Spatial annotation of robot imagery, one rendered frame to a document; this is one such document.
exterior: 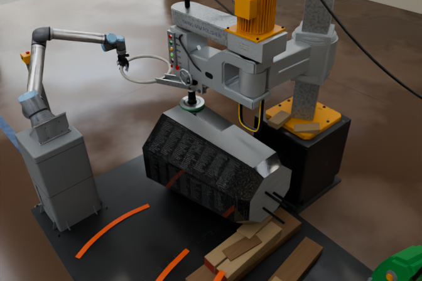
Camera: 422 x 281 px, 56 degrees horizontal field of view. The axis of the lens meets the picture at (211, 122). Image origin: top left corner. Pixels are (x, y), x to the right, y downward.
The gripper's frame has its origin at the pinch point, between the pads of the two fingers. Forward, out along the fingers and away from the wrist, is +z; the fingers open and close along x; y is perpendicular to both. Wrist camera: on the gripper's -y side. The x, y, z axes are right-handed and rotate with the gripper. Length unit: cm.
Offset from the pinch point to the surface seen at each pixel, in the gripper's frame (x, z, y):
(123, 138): -12, 91, 2
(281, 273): 180, 64, 132
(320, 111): 189, 1, 8
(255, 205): 152, 20, 111
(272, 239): 168, 56, 110
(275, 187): 163, 17, 92
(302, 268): 194, 64, 124
